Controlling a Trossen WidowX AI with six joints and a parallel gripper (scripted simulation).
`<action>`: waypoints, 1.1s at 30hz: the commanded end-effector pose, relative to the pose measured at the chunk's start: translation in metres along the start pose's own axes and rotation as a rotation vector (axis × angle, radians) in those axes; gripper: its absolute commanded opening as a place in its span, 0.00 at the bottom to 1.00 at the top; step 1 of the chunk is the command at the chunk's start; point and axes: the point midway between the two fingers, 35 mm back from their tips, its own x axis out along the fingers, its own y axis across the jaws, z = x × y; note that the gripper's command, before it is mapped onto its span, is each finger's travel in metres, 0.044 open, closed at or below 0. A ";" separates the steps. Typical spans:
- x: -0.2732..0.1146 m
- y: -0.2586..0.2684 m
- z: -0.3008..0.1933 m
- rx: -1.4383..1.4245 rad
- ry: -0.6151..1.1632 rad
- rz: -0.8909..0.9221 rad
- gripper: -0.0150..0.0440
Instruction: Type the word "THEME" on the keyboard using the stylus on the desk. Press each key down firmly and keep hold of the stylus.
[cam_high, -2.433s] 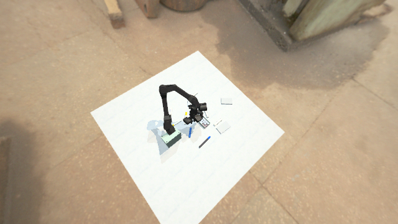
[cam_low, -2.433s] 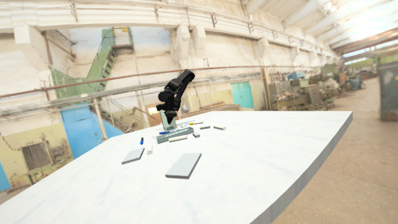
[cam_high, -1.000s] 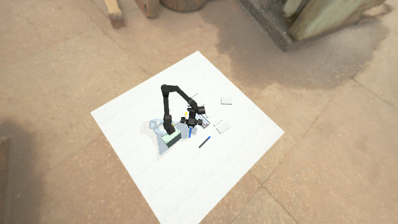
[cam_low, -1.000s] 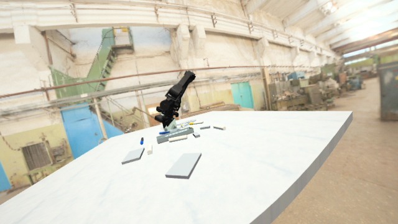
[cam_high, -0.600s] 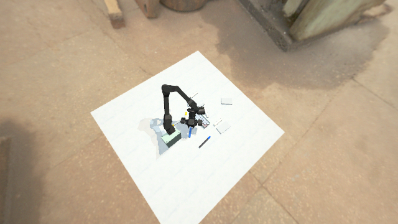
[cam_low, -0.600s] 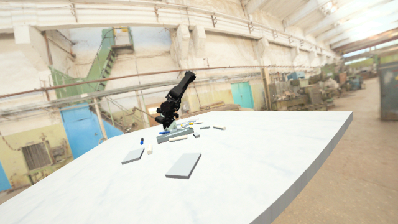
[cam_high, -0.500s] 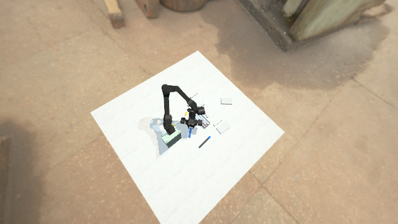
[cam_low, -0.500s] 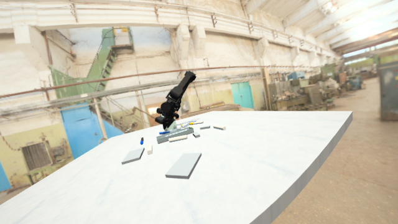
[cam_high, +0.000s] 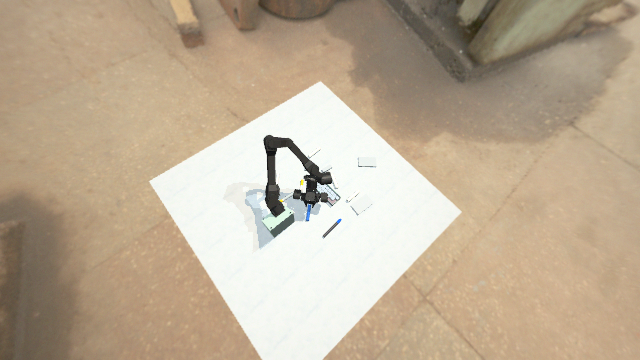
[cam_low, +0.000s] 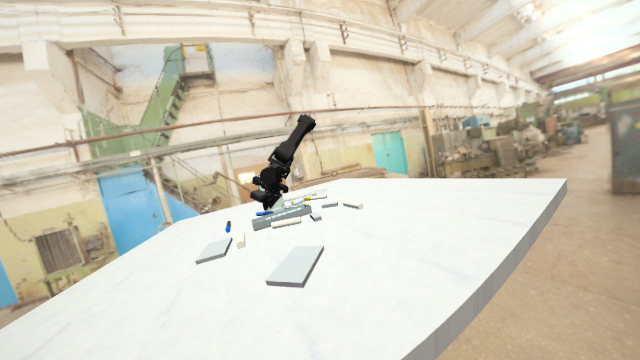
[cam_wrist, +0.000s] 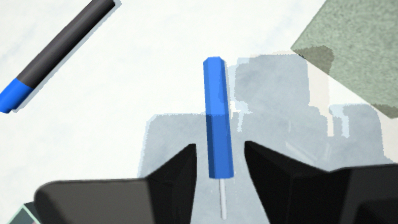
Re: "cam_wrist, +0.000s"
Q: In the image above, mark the blue stylus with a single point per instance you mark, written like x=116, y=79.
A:
x=220, y=159

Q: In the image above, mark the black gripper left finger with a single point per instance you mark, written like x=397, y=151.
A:
x=164, y=196

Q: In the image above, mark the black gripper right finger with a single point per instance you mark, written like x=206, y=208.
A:
x=293, y=192

